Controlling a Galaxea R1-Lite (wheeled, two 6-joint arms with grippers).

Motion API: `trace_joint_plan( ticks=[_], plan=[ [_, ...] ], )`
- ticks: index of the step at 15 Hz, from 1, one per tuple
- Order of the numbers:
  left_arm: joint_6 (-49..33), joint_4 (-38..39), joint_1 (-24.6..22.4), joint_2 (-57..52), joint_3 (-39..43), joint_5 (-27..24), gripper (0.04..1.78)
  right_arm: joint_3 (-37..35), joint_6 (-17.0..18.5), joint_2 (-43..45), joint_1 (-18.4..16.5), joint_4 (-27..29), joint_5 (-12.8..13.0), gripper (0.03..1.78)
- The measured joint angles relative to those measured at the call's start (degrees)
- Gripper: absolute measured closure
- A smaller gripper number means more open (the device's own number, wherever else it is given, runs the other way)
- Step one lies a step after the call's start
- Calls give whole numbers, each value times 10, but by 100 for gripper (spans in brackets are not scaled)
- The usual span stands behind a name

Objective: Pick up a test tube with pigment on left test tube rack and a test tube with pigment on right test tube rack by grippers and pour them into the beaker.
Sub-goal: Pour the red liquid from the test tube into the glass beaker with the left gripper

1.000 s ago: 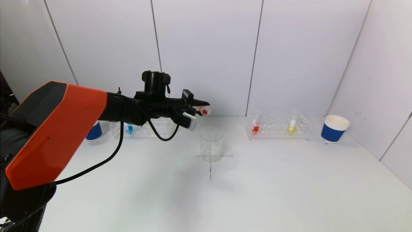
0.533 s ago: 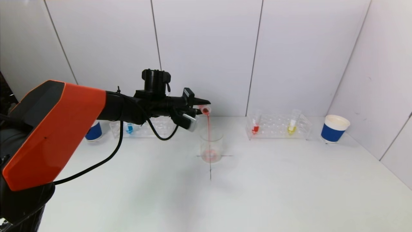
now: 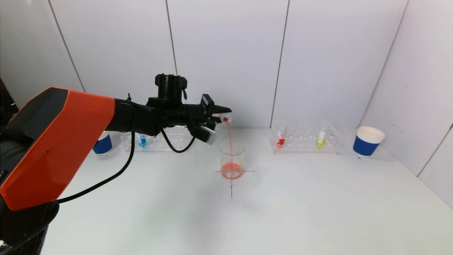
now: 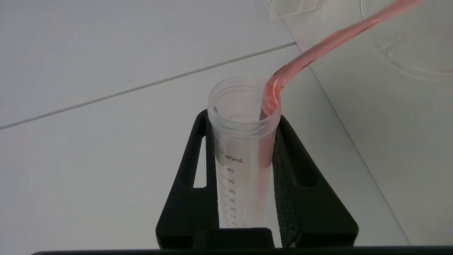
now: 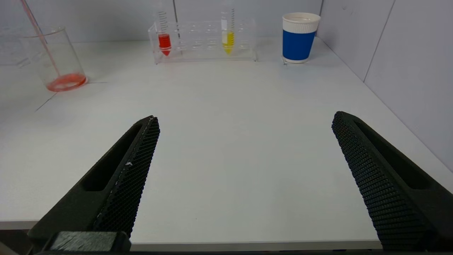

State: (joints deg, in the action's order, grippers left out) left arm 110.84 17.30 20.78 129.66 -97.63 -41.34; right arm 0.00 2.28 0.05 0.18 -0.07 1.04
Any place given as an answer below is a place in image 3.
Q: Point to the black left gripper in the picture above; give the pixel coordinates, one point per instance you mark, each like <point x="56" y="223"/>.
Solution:
<point x="207" y="105"/>

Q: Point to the orange pigment test tube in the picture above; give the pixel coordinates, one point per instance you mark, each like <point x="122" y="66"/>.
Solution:
<point x="226" y="118"/>

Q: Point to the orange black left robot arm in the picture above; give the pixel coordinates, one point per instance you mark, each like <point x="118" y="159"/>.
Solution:
<point x="60" y="141"/>

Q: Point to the clear glass beaker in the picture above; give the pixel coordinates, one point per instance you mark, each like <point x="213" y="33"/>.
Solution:
<point x="231" y="170"/>

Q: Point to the red pigment test tube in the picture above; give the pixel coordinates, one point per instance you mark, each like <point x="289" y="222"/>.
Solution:
<point x="280" y="142"/>

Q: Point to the clear acrylic test tube rack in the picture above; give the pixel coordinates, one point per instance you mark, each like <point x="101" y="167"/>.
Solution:
<point x="300" y="140"/>
<point x="155" y="143"/>

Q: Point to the blue pigment test tube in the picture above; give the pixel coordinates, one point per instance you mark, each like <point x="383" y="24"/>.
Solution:
<point x="142" y="142"/>

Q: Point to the yellow pigment test tube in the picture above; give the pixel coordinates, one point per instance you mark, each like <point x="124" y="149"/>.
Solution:
<point x="320" y="142"/>

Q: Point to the blue white paper cup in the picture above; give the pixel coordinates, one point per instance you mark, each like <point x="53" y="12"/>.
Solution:
<point x="103" y="145"/>
<point x="364" y="146"/>

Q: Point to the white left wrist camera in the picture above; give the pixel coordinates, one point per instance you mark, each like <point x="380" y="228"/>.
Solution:
<point x="207" y="135"/>

